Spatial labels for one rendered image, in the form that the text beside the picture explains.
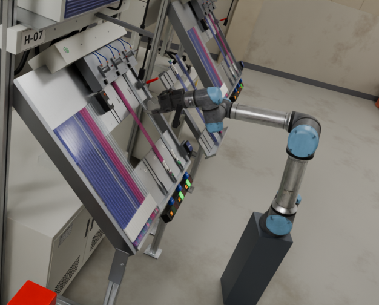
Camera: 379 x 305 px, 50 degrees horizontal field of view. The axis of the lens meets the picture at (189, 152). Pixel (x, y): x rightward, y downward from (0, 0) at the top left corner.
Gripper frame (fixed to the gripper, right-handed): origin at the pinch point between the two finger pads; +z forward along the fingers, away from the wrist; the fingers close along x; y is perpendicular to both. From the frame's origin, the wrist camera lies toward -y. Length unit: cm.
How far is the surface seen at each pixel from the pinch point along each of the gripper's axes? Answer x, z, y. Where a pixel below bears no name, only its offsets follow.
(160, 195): 25.6, -7.1, -29.4
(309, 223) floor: -102, -48, -142
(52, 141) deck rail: 60, 5, 15
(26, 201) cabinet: 49, 39, -14
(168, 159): 5.2, -5.4, -23.0
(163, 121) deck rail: -8.1, -2.0, -9.3
